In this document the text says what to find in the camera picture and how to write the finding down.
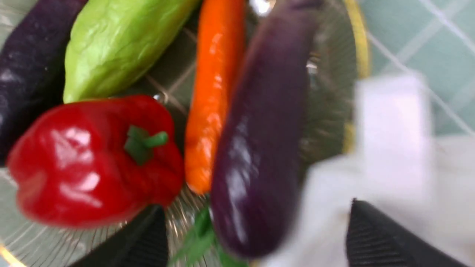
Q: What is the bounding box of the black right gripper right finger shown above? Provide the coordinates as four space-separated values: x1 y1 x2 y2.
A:
346 199 464 267

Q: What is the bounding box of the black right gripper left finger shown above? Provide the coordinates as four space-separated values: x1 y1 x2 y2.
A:
70 205 168 267

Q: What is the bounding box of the dark purple eggplant from bag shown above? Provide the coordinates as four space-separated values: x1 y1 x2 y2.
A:
209 0 323 260

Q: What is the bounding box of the white cloth bag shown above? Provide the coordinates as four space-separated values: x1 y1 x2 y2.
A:
257 72 474 267

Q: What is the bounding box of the red bell pepper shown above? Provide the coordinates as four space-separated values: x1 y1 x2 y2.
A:
6 95 184 228

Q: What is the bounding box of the glass bowl with gold rim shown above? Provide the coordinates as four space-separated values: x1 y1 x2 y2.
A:
1 0 370 267

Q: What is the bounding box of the green wrinkled gourd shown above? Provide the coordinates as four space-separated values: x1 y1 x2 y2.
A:
63 0 200 103

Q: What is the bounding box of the dark purple eggplant in bowl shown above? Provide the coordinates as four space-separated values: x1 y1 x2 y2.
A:
0 0 86 167

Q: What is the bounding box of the orange carrot with green top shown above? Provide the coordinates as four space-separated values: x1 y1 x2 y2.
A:
184 0 247 195

